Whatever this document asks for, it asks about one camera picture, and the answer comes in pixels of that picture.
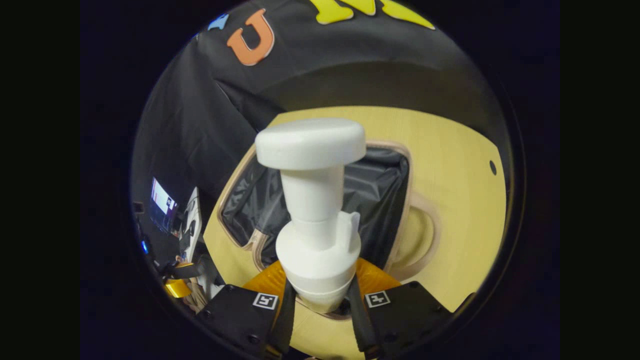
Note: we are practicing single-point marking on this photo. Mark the computer monitor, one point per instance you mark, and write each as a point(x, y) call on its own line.
point(162, 205)

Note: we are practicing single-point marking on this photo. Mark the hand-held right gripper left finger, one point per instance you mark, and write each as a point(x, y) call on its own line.
point(285, 325)

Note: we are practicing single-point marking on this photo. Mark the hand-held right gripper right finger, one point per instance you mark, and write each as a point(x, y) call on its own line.
point(357, 325)

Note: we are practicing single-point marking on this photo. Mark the white device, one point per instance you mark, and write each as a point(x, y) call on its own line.
point(191, 215)

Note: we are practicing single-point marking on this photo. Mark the black backdrop cloth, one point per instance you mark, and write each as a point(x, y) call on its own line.
point(210, 115)

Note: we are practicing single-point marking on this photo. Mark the white pump bottle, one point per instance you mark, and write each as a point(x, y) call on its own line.
point(312, 200)

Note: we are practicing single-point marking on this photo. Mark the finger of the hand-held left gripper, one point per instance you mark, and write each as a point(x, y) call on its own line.
point(185, 270)
point(177, 288)

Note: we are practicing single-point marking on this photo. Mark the beige pink suitcase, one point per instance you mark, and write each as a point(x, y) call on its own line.
point(375, 190)

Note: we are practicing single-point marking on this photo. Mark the black table grommet hole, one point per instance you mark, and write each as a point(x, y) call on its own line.
point(493, 167)

